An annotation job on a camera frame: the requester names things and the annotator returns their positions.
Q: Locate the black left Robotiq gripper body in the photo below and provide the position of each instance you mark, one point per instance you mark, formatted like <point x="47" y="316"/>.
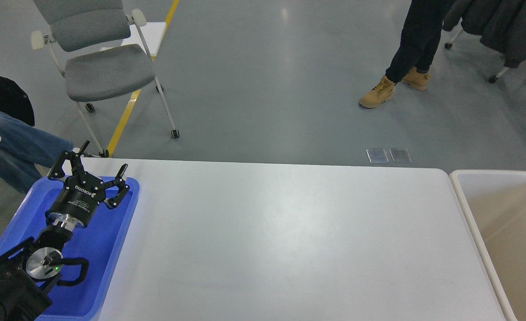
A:
<point x="77" y="201"/>

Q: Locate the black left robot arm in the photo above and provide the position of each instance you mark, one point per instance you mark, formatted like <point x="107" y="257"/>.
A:
<point x="58" y="253"/>

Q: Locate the blue plastic tray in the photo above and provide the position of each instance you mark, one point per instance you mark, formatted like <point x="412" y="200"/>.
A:
<point x="100" y="243"/>

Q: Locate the seated person in jeans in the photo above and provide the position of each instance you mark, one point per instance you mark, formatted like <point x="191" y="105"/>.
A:
<point x="23" y="147"/>

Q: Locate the grey office chair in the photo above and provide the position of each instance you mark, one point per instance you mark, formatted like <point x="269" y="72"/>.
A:
<point x="106" y="74"/>

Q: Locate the white floor board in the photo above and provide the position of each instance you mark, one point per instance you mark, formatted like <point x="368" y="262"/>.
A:
<point x="153" y="33"/>

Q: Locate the left metal floor plate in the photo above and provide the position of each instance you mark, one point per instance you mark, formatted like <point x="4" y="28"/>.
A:
<point x="377" y="155"/>

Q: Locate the metal floor plate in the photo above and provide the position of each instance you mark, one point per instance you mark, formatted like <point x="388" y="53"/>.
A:
<point x="377" y="155"/>
<point x="400" y="155"/>

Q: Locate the right metal floor plate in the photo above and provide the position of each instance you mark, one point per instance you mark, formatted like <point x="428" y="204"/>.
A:
<point x="400" y="155"/>

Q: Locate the standing person black trousers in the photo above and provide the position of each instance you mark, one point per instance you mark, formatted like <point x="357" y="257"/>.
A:
<point x="419" y="41"/>

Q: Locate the beige plastic bin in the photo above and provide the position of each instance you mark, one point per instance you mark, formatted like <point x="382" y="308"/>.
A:
<point x="494" y="205"/>

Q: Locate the chair with dark coats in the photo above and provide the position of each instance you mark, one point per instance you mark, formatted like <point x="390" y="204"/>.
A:
<point x="500" y="24"/>

